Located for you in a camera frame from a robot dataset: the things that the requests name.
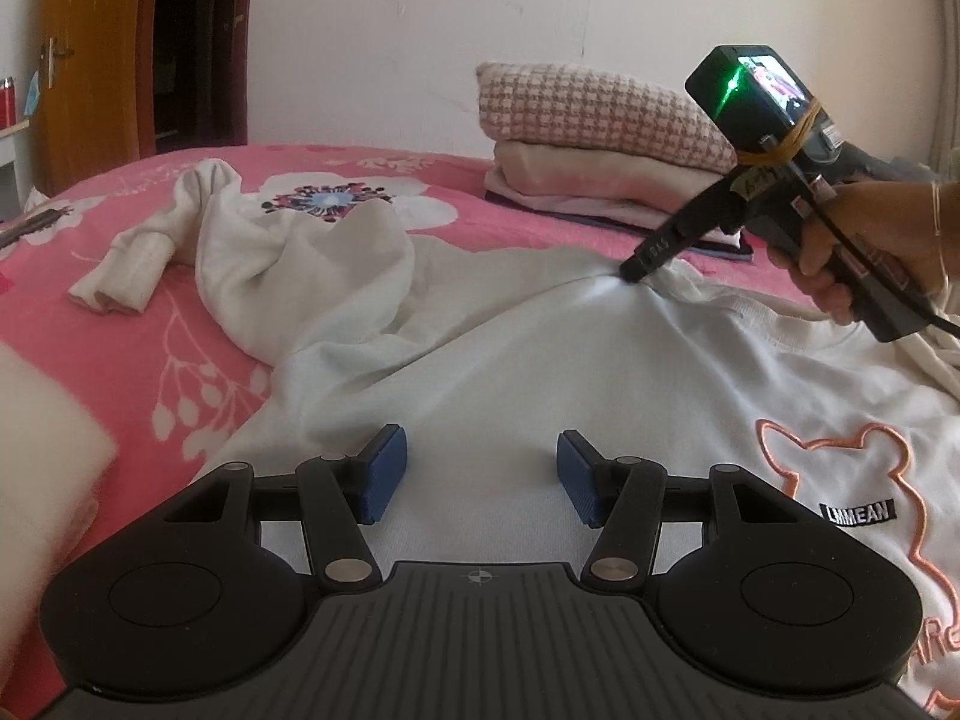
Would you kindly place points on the white shelf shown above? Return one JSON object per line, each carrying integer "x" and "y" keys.
{"x": 9, "y": 172}

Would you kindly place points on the beige folded sweater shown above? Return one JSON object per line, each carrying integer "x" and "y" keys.
{"x": 585, "y": 169}

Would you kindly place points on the wooden door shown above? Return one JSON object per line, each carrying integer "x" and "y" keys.
{"x": 97, "y": 52}

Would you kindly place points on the pink floral blanket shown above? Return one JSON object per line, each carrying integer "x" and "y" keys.
{"x": 112, "y": 360}

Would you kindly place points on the blue face mask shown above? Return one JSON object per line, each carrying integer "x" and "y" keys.
{"x": 32, "y": 94}

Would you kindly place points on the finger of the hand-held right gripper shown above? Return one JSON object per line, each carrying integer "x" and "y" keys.
{"x": 660, "y": 251}

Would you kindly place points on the black slim object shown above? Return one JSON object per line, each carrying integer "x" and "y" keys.
{"x": 37, "y": 223}

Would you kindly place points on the white fluffy cloth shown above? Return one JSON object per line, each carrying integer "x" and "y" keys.
{"x": 45, "y": 427}

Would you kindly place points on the person's right hand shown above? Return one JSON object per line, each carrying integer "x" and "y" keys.
{"x": 885, "y": 217}

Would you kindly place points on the white folded garment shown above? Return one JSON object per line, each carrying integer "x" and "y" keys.
{"x": 570, "y": 204}

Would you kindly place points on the pink checked folded sweater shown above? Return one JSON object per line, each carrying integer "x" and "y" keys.
{"x": 600, "y": 112}

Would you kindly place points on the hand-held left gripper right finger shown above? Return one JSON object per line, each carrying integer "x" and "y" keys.
{"x": 581, "y": 476}

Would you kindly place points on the white sweatshirt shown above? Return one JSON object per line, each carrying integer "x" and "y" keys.
{"x": 525, "y": 360}

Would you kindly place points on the red bottle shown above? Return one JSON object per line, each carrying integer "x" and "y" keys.
{"x": 6, "y": 101}

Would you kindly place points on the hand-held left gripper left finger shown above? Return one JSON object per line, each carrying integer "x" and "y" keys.
{"x": 386, "y": 472}

